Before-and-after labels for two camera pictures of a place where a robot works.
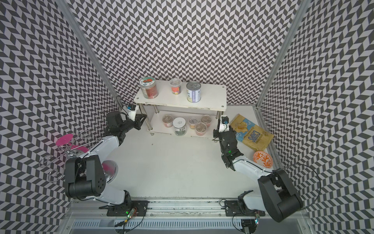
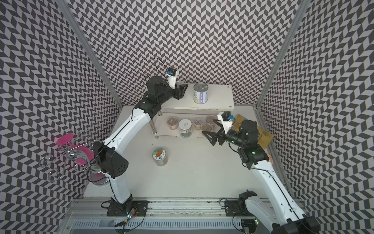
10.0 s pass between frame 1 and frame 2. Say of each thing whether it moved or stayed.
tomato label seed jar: moved
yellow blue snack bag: stayed
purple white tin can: moved
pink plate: stayed
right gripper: moved
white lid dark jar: moved
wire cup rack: stayed
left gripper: moved
